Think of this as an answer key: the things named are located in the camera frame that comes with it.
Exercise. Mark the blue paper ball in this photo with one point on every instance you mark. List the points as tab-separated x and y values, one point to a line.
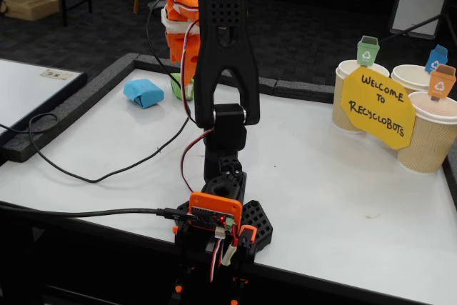
143	92

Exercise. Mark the green recycling bin tag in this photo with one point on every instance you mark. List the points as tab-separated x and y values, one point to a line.
367	51

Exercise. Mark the orange controller board housing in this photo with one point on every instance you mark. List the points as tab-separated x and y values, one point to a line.
214	208

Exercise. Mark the yellow welcome sign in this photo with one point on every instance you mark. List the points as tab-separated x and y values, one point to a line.
378	112

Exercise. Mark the black robot base with clamps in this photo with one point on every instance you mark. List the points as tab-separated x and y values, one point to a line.
258	219

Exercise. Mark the paper cup with green tag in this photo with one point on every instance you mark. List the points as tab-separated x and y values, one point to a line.
339	105

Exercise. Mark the orange and black robot arm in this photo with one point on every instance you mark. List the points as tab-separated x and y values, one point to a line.
228	69

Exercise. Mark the long black foam strip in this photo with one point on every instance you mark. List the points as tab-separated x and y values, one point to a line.
150	62
71	105

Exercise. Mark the paper cup with orange tag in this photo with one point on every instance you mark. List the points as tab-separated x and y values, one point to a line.
428	140

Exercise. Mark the orange recycling bin tag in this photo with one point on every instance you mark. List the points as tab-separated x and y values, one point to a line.
441	83

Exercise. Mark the blue recycling bin tag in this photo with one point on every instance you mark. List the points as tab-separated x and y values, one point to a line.
435	58

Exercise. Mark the green paper ball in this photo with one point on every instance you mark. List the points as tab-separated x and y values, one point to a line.
176	87

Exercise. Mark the small paper label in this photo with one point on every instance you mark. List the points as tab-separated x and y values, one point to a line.
57	74

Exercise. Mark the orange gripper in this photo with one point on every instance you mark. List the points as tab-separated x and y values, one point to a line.
179	48

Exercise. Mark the cardboard box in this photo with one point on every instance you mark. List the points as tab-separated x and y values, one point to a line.
30	6

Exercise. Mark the paper cup with blue tag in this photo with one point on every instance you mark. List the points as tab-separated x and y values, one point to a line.
410	76

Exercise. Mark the short black foam strip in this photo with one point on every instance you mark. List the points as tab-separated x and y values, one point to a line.
303	90

